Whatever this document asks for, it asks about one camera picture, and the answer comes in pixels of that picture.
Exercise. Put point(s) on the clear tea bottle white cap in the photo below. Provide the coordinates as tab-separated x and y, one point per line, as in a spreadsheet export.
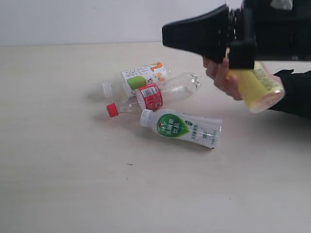
124	83

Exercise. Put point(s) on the yellow label bottle red cap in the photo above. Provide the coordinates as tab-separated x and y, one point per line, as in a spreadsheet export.
258	90

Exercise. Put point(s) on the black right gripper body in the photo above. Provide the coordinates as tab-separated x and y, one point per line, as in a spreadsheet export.
274	22

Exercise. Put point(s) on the clear bottle red label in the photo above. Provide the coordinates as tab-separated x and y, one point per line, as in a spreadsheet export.
154	96

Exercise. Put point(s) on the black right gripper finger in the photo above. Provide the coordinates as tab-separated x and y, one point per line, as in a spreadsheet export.
205	35
241	38

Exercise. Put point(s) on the person's open bare hand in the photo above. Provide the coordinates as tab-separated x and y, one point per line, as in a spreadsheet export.
221	78

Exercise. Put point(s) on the green white label yogurt bottle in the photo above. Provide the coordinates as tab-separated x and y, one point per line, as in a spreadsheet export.
173	124

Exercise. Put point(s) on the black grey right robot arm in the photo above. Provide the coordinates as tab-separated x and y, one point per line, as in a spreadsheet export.
302	36

